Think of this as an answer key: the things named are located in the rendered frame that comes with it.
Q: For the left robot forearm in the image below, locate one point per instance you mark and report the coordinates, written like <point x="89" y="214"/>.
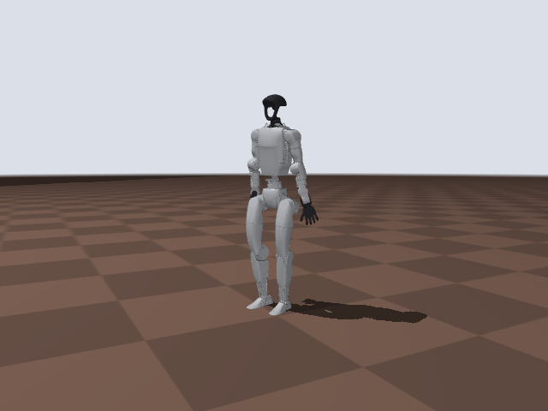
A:
<point x="301" y="183"/>

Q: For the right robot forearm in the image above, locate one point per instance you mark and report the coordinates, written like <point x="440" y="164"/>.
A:
<point x="255" y="181"/>

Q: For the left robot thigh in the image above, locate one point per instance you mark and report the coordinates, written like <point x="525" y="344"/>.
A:
<point x="284" y="225"/>

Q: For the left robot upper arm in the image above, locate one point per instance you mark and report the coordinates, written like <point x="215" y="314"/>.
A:
<point x="293" y="137"/>

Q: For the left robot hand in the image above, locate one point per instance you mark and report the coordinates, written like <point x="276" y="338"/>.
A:
<point x="308" y="212"/>

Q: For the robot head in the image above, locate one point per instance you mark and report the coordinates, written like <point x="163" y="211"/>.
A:
<point x="274" y="101"/>

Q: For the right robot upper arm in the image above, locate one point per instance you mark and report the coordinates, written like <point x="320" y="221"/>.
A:
<point x="253" y="163"/>

